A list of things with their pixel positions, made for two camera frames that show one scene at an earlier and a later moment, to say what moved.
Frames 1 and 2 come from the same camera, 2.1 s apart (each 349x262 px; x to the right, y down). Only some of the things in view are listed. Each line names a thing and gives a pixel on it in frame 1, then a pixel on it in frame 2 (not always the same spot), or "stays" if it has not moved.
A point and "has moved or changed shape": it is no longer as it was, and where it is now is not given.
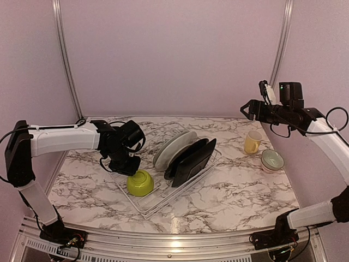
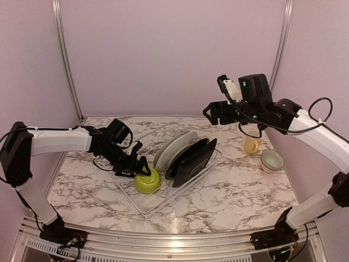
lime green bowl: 140,184 has moved or changed shape
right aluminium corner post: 282,43 stays
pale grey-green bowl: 272,159 stays
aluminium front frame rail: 27,246 stays
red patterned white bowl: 269,170 stays
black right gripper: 258,112 → 215,106
